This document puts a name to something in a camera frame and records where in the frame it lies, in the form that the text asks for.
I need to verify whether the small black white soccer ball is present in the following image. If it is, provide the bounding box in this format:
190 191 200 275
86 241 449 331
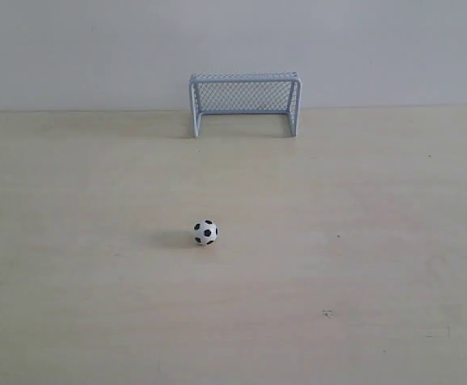
193 219 218 245

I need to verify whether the small light blue goal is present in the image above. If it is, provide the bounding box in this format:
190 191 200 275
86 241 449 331
189 71 303 137

